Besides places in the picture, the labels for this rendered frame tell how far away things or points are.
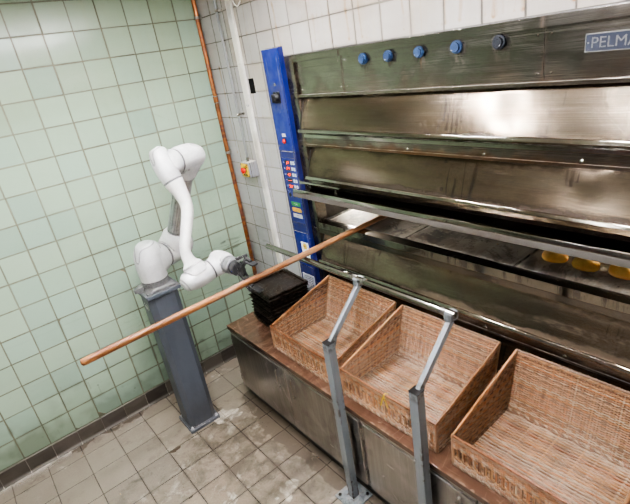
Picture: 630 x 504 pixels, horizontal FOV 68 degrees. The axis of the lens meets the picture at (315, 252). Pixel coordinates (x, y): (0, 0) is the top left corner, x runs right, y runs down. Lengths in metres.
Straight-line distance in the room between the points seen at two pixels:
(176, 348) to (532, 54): 2.33
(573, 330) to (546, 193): 0.54
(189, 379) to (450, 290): 1.70
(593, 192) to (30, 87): 2.68
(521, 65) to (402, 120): 0.55
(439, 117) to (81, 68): 2.01
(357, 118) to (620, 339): 1.40
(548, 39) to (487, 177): 0.51
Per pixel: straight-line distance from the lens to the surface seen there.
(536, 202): 1.85
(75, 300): 3.22
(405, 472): 2.25
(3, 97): 3.00
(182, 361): 3.01
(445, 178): 2.05
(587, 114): 1.73
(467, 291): 2.20
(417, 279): 2.36
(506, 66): 1.84
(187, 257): 2.38
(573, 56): 1.74
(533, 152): 1.83
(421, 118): 2.05
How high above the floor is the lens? 2.11
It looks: 23 degrees down
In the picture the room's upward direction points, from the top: 9 degrees counter-clockwise
